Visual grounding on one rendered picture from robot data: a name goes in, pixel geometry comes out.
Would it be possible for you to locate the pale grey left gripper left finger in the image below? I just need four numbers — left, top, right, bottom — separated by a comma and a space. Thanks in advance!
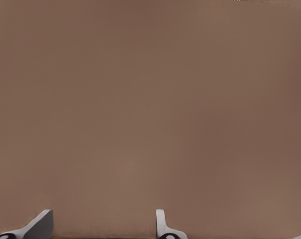
0, 209, 54, 239

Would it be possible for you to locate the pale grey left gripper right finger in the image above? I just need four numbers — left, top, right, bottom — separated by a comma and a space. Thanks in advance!
155, 209, 187, 239

